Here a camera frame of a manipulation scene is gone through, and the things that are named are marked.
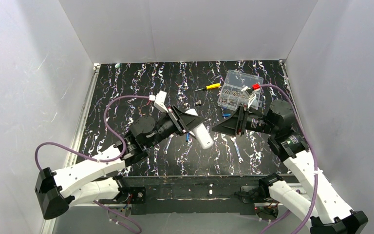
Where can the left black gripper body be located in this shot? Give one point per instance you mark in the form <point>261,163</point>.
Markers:
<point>178,122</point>

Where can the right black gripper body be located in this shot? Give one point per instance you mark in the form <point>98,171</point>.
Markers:
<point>241,120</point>

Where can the white remote control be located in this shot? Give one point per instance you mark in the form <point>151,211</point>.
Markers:
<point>200,132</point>

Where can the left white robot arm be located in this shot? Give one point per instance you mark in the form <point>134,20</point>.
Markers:
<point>86,181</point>

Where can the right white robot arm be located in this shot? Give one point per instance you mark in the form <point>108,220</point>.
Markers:
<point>323,211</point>

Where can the silver wrench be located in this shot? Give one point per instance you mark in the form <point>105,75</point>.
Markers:
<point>240,159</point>

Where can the clear plastic screw box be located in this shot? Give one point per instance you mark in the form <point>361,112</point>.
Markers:
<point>231,96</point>

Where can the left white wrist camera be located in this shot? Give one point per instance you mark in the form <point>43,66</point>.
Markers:
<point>159,101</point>

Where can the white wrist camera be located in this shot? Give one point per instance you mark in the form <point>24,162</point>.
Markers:
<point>159,101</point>
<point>250,93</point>

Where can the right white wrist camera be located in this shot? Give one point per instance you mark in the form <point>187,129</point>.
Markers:
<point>250,93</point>

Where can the yellow handled screwdriver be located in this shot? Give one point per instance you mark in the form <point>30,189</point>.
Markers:
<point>209,87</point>

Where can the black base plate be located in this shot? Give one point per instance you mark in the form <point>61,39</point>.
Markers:
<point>193,194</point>

